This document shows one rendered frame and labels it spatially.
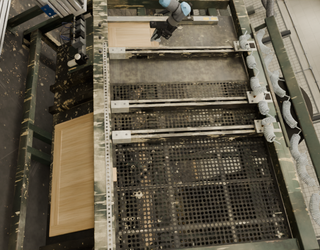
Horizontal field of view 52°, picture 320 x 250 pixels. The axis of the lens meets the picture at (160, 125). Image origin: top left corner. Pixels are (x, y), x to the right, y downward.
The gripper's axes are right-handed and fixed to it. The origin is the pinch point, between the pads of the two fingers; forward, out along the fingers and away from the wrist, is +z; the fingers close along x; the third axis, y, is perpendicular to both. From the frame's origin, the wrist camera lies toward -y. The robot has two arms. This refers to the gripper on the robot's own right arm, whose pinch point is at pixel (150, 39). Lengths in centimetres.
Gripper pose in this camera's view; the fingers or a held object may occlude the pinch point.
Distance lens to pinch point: 232.2
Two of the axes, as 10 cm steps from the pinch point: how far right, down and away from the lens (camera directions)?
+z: -6.1, 4.3, 6.7
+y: 7.9, 2.4, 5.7
